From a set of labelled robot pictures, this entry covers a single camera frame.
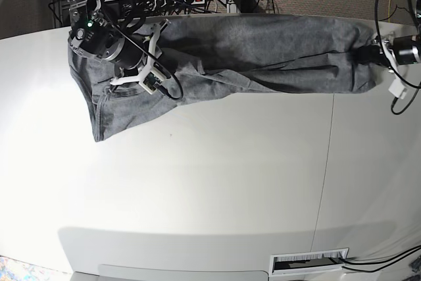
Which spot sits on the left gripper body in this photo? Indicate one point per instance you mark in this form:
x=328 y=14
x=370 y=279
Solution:
x=406 y=50

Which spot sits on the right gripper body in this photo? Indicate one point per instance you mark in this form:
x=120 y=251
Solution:
x=127 y=54

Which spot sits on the grey T-shirt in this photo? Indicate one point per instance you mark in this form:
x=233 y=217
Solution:
x=216 y=56

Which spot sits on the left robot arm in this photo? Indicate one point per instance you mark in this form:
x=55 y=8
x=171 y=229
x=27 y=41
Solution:
x=414 y=11

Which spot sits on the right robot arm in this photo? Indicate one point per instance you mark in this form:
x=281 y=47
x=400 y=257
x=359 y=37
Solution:
x=104 y=29

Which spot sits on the black power strip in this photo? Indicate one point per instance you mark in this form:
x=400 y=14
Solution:
x=167 y=6

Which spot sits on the table cable grommet slot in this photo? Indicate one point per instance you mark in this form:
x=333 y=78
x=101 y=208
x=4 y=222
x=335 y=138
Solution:
x=307 y=263

